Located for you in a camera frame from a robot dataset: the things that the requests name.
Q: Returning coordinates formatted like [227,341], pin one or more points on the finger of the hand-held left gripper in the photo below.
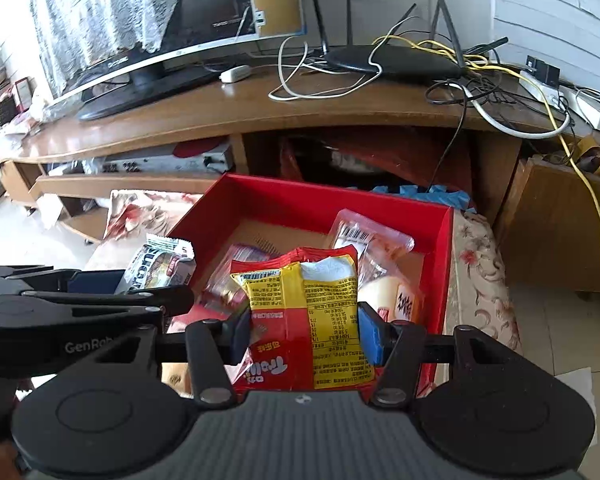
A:
[97,281]
[170,299]

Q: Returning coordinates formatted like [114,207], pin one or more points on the white lace cloth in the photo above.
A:
[90,10]

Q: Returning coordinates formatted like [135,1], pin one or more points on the white slatted panel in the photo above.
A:
[555,10]

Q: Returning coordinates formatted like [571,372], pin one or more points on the crumpled brown tape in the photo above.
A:
[595,155]

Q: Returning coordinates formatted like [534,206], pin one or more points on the black router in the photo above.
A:
[395,60]

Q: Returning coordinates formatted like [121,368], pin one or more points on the blue foam mat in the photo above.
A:
[420,195]

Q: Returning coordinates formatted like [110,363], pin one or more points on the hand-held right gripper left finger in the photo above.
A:
[242,337]

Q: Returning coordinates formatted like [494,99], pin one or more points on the white adapter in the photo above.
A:
[235,74]

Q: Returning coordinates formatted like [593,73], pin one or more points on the red yellow snack packet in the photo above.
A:
[305,310]

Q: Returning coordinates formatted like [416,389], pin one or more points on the black power adapter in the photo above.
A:
[542,70]

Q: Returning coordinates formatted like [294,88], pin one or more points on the small photo frame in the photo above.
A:
[22,94]

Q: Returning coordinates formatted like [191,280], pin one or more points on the clear packet with red print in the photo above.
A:
[230,275]

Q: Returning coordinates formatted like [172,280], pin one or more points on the silver disc player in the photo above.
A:
[180,162]

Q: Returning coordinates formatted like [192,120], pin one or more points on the black white snack packet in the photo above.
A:
[160,260]

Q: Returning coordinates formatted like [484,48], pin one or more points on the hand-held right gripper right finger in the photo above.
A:
[370,335]

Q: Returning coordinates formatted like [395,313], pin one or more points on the red cardboard box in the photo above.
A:
[305,200]

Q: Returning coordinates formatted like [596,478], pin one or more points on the television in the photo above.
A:
[205,0]

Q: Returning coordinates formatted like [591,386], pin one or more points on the wooden television stand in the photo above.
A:
[230,105]

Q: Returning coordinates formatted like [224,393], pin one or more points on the white power strip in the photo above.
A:
[545,90]

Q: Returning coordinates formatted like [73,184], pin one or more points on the white paper sheet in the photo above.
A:
[575,382]

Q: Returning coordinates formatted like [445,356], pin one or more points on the clear sausage packet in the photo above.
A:
[370,250]

